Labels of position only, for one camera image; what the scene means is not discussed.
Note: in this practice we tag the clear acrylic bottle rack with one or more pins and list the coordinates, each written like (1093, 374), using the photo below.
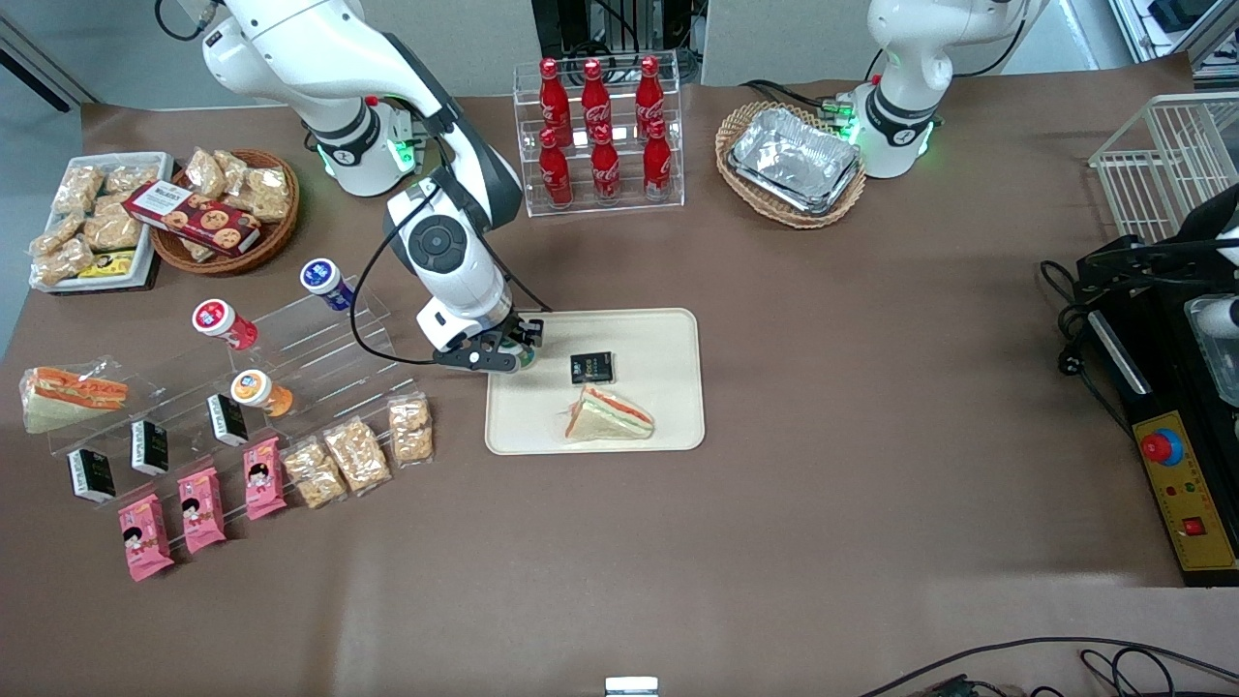
(627, 198)

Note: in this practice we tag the cream plastic tray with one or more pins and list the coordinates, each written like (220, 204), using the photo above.
(658, 387)

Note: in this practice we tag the yellow snack packet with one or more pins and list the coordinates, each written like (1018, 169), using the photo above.
(106, 264)

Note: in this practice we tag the white rectangular snack tray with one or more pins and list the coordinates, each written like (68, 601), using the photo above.
(155, 208)

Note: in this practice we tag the dark red cookie box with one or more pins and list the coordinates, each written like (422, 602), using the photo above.
(194, 218)

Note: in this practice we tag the clear plastic container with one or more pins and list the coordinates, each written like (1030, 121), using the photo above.
(1215, 348)

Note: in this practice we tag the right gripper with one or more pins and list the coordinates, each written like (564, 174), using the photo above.
(513, 333)

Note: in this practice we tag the wrapped triangle sandwich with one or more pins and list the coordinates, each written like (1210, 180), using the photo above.
(68, 395)
(610, 416)

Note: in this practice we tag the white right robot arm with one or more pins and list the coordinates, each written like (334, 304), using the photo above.
(319, 58)

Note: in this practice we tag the wicker basket with foil trays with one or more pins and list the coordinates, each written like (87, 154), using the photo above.
(736, 179)

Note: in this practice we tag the black snack packet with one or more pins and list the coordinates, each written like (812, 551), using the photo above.
(92, 476)
(150, 447)
(227, 421)
(592, 369)

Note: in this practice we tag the wicker basket with snacks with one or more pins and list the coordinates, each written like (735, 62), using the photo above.
(276, 242)

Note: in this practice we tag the red cola bottle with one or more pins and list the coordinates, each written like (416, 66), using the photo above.
(606, 169)
(554, 97)
(556, 174)
(649, 92)
(657, 160)
(595, 97)

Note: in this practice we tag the blue gum bottle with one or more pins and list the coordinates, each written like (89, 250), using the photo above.
(325, 281)

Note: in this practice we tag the yellow emergency stop panel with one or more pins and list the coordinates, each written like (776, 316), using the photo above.
(1186, 494)

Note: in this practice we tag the clear acrylic step riser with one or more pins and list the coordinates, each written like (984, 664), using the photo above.
(310, 348)

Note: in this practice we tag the black equipment box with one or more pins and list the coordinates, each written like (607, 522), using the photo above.
(1152, 329)

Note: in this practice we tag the black background equipment rack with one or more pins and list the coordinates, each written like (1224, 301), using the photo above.
(619, 24)

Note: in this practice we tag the red gum bottle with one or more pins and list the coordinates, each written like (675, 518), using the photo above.
(221, 321)

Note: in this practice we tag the green gum bottle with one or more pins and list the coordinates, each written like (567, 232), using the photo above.
(526, 361)

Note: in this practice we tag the pink cartoon snack packet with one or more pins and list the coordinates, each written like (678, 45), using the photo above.
(145, 537)
(264, 479)
(201, 511)

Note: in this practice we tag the aluminium foil tray stack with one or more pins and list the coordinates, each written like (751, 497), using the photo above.
(794, 160)

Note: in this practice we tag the orange gum bottle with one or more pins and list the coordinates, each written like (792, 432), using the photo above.
(259, 391)

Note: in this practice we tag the rice crispy bar packet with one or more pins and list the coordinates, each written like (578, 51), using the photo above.
(56, 235)
(356, 455)
(259, 192)
(131, 179)
(410, 431)
(205, 172)
(314, 474)
(198, 251)
(77, 190)
(111, 227)
(63, 261)

